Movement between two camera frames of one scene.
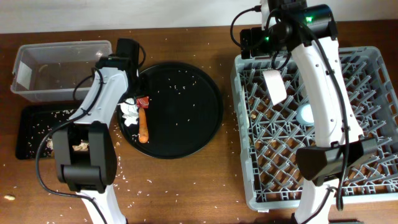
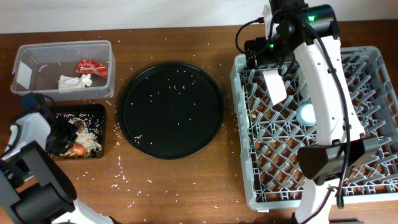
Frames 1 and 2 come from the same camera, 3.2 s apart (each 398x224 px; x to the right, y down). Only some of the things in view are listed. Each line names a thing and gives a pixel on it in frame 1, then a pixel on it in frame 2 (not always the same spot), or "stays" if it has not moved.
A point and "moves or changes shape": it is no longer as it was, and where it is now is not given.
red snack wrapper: [142, 102] to [86, 66]
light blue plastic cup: [305, 115] stays
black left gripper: [146, 88] to [57, 150]
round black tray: [185, 111] stays
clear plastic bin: [50, 71] stays
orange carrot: [143, 132] moves or changes shape
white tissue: [130, 112] to [66, 83]
